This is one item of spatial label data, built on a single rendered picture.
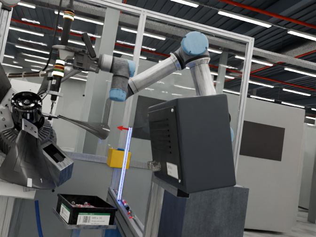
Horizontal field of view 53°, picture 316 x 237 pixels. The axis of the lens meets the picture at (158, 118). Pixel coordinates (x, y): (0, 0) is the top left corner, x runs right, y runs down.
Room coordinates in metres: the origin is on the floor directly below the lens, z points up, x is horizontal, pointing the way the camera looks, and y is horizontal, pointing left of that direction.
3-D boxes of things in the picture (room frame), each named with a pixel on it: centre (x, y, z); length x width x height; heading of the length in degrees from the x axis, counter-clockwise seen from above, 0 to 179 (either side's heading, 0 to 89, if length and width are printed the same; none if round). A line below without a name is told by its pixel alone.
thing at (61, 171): (1.38, 0.41, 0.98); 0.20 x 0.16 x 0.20; 14
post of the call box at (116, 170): (1.71, 0.18, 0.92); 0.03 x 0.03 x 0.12; 14
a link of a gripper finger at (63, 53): (1.31, 0.44, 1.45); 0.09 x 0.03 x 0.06; 114
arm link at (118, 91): (1.42, 0.20, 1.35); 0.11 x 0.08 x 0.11; 1
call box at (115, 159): (1.71, 0.18, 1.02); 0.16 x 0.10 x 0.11; 14
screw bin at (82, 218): (1.22, 0.22, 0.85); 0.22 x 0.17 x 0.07; 30
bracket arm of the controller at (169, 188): (0.82, -0.05, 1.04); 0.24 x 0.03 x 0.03; 14
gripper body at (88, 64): (1.37, 0.35, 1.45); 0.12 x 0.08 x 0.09; 104
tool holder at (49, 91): (1.35, 0.46, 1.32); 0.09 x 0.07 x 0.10; 49
